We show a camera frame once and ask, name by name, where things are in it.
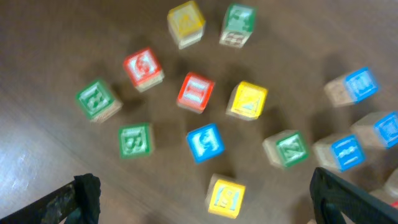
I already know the green B block left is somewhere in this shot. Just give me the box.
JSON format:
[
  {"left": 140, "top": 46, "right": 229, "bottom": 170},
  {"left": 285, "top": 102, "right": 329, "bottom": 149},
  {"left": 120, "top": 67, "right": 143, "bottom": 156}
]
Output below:
[{"left": 75, "top": 79, "right": 123, "bottom": 123}]

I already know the blue block top left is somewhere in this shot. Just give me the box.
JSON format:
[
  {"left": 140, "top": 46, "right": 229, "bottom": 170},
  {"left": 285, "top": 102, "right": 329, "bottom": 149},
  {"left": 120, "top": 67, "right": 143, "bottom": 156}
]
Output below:
[{"left": 324, "top": 67, "right": 379, "bottom": 107}]

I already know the green J block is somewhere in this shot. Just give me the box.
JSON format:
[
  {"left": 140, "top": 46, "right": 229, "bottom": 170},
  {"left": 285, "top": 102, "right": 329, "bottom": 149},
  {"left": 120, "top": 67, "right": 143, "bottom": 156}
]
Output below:
[{"left": 219, "top": 3, "right": 257, "bottom": 48}]

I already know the green Z block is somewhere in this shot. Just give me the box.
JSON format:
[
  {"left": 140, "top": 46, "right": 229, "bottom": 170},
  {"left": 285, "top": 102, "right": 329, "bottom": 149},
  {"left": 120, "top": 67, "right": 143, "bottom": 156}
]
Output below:
[{"left": 262, "top": 129, "right": 309, "bottom": 169}]

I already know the red I block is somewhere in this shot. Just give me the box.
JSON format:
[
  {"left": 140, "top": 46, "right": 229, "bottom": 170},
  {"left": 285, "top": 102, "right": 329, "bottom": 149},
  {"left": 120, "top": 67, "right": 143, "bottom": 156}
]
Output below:
[{"left": 177, "top": 72, "right": 215, "bottom": 114}]

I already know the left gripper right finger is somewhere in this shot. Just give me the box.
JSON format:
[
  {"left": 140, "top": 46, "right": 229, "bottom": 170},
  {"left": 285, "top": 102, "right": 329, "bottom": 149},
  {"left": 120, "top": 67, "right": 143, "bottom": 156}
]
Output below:
[{"left": 310, "top": 167, "right": 397, "bottom": 224}]

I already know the blue H block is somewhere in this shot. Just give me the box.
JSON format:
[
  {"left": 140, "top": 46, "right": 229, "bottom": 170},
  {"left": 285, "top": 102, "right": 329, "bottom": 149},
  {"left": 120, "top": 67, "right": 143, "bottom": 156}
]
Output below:
[{"left": 313, "top": 134, "right": 366, "bottom": 172}]

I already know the red E block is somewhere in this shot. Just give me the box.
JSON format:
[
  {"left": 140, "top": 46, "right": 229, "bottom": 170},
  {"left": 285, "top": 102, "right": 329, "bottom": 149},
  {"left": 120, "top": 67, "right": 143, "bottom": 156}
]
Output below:
[{"left": 369, "top": 167, "right": 398, "bottom": 208}]

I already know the blue 5 block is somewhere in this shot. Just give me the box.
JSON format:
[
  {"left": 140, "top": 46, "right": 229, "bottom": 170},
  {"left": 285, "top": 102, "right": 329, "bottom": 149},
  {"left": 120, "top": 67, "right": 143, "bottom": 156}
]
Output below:
[{"left": 187, "top": 123, "right": 225, "bottom": 164}]

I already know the yellow block upper left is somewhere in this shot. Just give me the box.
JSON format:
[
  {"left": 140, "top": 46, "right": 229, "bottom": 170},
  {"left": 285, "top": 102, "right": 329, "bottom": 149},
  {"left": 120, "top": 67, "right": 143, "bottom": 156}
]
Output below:
[{"left": 226, "top": 81, "right": 268, "bottom": 121}]

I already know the yellow S block left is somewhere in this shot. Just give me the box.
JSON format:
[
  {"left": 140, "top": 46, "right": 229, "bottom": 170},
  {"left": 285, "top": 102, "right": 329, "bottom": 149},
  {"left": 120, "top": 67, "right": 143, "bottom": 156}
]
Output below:
[{"left": 205, "top": 174, "right": 246, "bottom": 219}]

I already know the green B block right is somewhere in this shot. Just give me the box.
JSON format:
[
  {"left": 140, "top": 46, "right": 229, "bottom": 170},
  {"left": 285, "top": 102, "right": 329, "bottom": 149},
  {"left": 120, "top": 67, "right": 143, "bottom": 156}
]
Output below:
[{"left": 118, "top": 123, "right": 155, "bottom": 159}]

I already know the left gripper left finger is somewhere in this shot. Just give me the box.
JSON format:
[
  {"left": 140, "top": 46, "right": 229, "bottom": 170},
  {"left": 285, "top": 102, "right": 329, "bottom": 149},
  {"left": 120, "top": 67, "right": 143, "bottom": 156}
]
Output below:
[{"left": 1, "top": 174, "right": 101, "bottom": 224}]

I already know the yellow block far left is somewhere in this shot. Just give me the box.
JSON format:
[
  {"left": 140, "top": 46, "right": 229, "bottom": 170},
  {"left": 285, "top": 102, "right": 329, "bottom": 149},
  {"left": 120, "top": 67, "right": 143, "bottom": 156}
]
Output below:
[{"left": 167, "top": 1, "right": 206, "bottom": 50}]

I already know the green b block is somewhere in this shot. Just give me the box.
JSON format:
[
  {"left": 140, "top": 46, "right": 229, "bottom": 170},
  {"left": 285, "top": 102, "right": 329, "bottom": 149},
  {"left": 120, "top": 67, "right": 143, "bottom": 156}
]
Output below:
[
  {"left": 75, "top": 79, "right": 123, "bottom": 123},
  {"left": 118, "top": 123, "right": 155, "bottom": 159}
]

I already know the red 9 block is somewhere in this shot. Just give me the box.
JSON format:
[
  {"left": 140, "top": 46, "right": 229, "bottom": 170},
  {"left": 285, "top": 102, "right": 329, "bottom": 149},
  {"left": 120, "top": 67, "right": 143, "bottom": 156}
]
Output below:
[{"left": 123, "top": 47, "right": 164, "bottom": 92}]

